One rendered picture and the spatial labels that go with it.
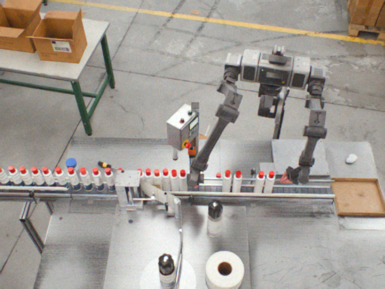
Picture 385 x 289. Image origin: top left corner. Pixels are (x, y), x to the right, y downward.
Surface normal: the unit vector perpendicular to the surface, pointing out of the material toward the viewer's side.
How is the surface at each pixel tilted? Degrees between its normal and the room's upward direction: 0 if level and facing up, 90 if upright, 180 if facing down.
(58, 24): 88
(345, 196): 0
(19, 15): 89
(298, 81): 90
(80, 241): 0
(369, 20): 92
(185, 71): 0
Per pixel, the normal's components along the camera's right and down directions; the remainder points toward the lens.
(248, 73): -0.22, 0.76
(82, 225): 0.00, -0.63
